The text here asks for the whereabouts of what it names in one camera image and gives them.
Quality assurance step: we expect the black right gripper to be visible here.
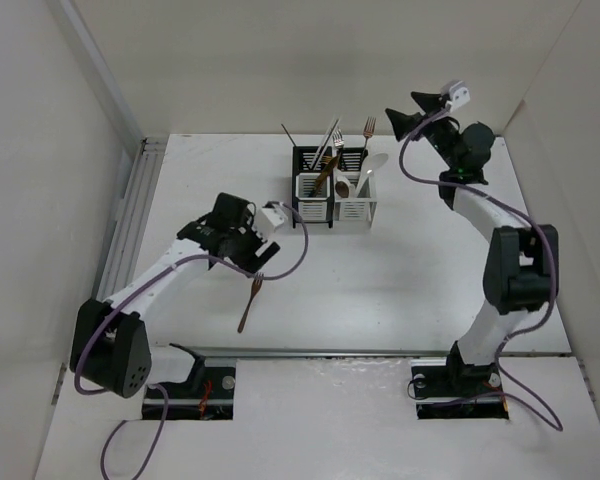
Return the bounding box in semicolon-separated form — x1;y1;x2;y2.
385;91;460;170

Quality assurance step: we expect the brown wooden fork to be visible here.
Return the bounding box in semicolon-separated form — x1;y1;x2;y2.
237;273;264;334

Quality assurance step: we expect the large white ceramic spoon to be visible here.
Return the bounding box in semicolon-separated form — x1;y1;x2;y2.
355;153;389;197

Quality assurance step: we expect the copper rose-gold fork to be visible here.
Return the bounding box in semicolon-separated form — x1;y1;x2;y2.
363;116;376;149

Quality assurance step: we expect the black chopstick short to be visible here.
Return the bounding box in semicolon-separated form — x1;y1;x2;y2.
281;123;308;167

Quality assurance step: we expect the brown wooden spoon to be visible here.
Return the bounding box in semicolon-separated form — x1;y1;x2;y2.
335;181;350;199

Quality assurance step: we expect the gold knife black handle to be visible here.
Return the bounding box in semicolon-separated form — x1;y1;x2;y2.
310;171;333;197

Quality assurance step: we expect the silver steel fork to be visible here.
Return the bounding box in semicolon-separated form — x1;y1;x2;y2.
332;128;344;150

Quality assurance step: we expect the black chopstick long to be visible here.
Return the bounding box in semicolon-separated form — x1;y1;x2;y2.
310;119;341;171

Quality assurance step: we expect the copper rose-gold knife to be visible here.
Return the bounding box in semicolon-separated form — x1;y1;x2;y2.
320;153;341;174

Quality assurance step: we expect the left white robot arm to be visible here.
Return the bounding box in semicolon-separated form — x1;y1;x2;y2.
70;193;287;398

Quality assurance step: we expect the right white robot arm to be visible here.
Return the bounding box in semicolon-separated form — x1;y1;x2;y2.
385;88;558;399

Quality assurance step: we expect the white slotted utensil container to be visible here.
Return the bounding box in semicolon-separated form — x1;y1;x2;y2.
334;147;378;229

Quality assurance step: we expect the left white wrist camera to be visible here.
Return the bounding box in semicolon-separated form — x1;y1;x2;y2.
254;202;288;238

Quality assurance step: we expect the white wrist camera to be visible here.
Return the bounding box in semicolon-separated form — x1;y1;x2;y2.
441;80;471;112
254;202;288;238

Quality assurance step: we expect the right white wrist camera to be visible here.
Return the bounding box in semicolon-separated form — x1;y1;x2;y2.
441;80;471;112

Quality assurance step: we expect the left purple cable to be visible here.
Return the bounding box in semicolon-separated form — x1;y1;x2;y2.
73;204;310;479

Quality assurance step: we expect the purple cable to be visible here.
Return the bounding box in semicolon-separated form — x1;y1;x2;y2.
398;107;564;432
73;204;310;479

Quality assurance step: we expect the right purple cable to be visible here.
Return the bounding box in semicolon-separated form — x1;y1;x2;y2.
398;107;564;432

